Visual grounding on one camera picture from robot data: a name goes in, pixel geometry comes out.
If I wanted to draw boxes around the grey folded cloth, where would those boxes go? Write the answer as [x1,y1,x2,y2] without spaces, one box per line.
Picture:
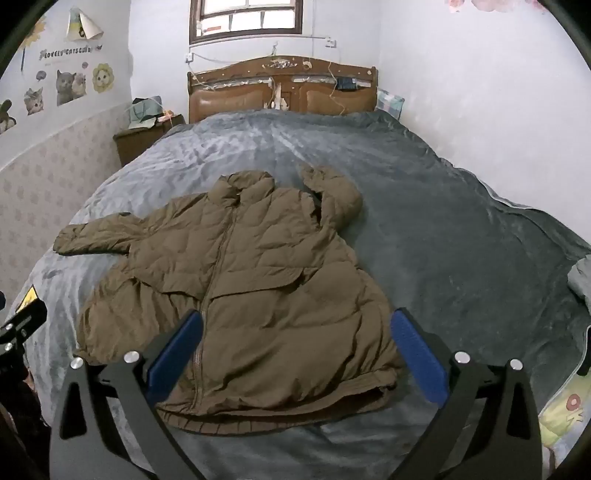
[566,254,591,315]

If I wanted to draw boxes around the dark cat wall sticker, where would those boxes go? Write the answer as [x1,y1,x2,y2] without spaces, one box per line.
[0,99,17,135]

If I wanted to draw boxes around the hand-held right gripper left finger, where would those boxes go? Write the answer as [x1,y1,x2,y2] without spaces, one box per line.
[48,309,206,480]

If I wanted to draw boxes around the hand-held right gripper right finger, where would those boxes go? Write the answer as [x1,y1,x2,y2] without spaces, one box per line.
[388,307,543,480]

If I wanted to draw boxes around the brown framed window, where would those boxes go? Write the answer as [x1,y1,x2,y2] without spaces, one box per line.
[188,0,305,46]

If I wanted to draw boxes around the floral printed quilt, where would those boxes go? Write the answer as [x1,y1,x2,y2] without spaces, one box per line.
[537,364,591,464]

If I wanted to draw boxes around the two grey cats sticker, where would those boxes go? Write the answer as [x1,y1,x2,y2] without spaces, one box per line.
[55,69,89,107]

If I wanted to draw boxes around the lettering wall sticker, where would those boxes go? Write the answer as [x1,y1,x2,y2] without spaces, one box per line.
[39,44,103,60]

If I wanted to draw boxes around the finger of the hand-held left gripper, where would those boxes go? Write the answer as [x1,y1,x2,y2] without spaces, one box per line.
[0,299,48,346]

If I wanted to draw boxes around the brown wooden nightstand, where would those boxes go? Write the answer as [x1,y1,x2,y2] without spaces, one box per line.
[113,114,186,168]

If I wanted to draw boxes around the brown wooden headboard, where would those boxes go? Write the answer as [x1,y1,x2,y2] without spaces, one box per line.
[187,55,378,124]

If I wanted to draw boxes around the plaid pillow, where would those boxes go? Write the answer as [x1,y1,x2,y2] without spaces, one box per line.
[375,89,406,121]

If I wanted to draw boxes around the sunflower wall sticker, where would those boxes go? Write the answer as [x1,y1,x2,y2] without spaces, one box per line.
[18,17,48,72]

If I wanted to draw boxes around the pink flower wall stickers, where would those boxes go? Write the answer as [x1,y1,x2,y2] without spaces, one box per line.
[444,0,542,13]

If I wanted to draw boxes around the flower cat wall sticker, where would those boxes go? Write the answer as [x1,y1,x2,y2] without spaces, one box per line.
[92,63,114,94]

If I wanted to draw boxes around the grey plush blanket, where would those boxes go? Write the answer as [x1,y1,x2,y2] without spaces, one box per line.
[18,108,591,480]

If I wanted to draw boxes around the small tabby cat sticker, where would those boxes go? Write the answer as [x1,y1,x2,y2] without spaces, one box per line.
[23,88,47,116]

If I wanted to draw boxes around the olive brown puffer jacket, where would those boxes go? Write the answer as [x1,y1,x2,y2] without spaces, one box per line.
[53,165,404,437]

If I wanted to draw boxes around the curled wall poster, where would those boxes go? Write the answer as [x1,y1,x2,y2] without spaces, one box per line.
[66,7,105,43]

